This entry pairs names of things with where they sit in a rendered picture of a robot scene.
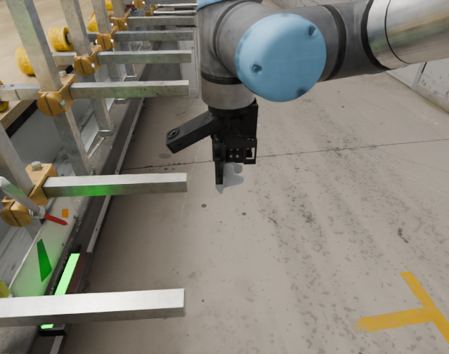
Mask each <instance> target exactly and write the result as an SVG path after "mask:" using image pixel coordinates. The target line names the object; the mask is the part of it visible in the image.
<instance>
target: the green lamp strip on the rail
mask: <svg viewBox="0 0 449 354"><path fill-rule="evenodd" d="M78 257H79V254H71V257H70V258H69V261H68V262H67V265H66V268H65V271H64V273H63V276H62V278H61V280H60V283H59V285H58V288H57V290H56V293H55V295H64V294H65V291H66V289H67V286H68V283H69V281H70V278H71V276H72V272H73V270H74V267H75V265H76V262H77V259H78ZM52 326H53V325H52V324H45V325H43V326H42V327H41V328H52Z"/></svg>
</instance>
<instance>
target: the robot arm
mask: <svg viewBox="0 0 449 354"><path fill-rule="evenodd" d="M262 1H263V0H197V9H196V12H197V14H198V26H199V41H200V69H201V85H202V100H203V102H204V103H206V104H207V105H208V110H207V111H206V112H204V113H202V114H200V115H198V116H197V117H195V118H193V119H191V120H190V121H188V122H186V123H184V124H182V125H180V126H178V127H176V128H175V129H173V130H171V131H169V132H168V133H167V137H166V146H167V147H168V148H169V150H170V151H171V152H172V153H173V154H175V153H177V152H179V151H181V150H183V149H184V148H186V147H188V146H190V145H192V144H194V143H196V142H198V141H199V140H202V139H203V138H206V137H207V136H210V137H211V139H212V157H213V162H214V170H215V188H216V189H217V190H218V192H219V193H223V189H224V188H227V187H230V186H233V185H239V184H241V183H243V182H244V180H245V178H244V176H241V175H240V174H239V173H241V172H242V165H240V164H237V163H244V164H256V150H257V138H256V128H257V119H258V109H259V106H258V103H256V97H254V95H255V94H256V95H258V96H260V97H262V98H264V99H266V100H269V101H271V102H276V103H283V102H288V101H291V100H295V99H297V98H299V97H301V96H302V95H304V94H305V93H307V92H308V91H309V90H310V89H311V88H312V87H313V86H314V85H315V84H316V83H319V82H322V81H329V80H334V79H342V78H347V77H354V76H358V75H363V74H378V73H382V72H385V71H388V70H395V69H399V68H404V67H407V66H408V65H413V64H417V63H425V62H429V61H433V60H441V59H446V58H449V0H357V1H353V2H348V3H340V4H323V5H316V6H302V7H294V8H271V7H268V6H265V5H263V4H261V2H262ZM252 139H253V140H252ZM252 148H254V158H253V159H248V157H252Z"/></svg>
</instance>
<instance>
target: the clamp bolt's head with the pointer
mask: <svg viewBox="0 0 449 354"><path fill-rule="evenodd" d="M45 213H46V212H45V208H44V207H41V208H40V216H41V217H43V216H44V214H45ZM30 217H31V218H35V217H34V215H33V211H30ZM44 218H45V219H47V220H50V221H53V222H55V223H59V224H61V225H68V223H67V222H66V221H64V220H62V219H59V218H56V217H54V216H51V215H49V214H46V215H45V217H44Z"/></svg>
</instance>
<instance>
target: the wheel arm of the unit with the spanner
mask: <svg viewBox="0 0 449 354"><path fill-rule="evenodd" d="M42 188H43V189H44V192H45V193H46V196H47V197H79V196H97V195H132V194H150V193H168V192H187V191H188V177H187V173H186V172H185V173H147V174H128V175H108V176H70V177H50V178H47V179H46V182H45V183H44V184H43V186H42ZM4 197H5V194H4V193H3V191H1V190H0V199H4Z"/></svg>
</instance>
